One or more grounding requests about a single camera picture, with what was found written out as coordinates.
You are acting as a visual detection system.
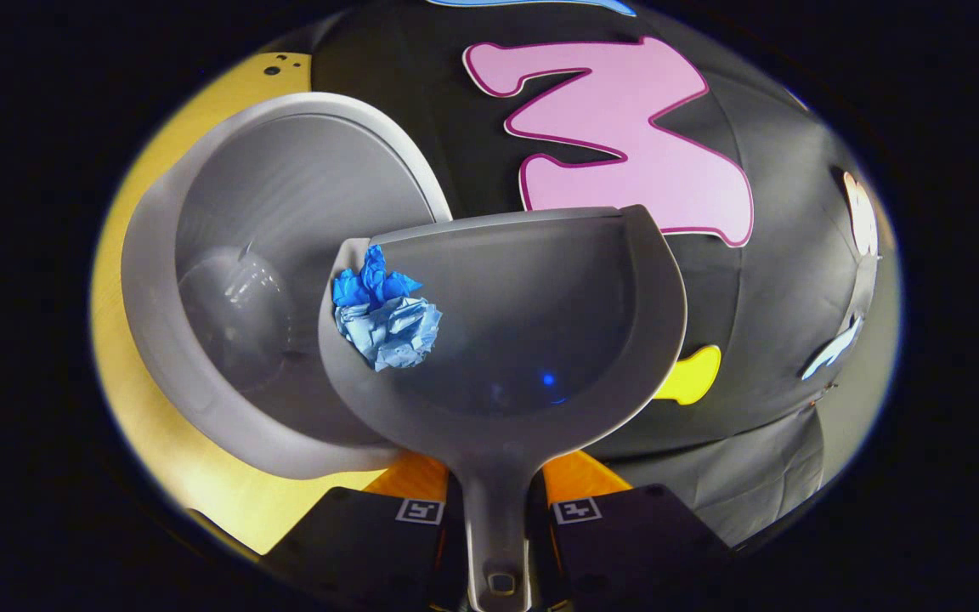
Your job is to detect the dark blue paper ball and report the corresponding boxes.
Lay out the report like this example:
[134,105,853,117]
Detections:
[331,245,424,309]

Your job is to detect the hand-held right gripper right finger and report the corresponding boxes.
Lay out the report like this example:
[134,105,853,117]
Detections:
[532,450,735,609]

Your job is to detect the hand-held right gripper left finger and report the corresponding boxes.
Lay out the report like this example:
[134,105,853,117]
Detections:
[260,450,467,609]

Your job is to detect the grey ribbed garbage bin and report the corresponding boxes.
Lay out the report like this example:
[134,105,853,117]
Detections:
[121,92,454,481]

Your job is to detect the grey dustpan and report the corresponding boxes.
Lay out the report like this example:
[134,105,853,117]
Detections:
[318,204,688,612]

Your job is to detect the light blue paper ball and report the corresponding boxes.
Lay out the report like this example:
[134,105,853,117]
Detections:
[335,296,444,372]

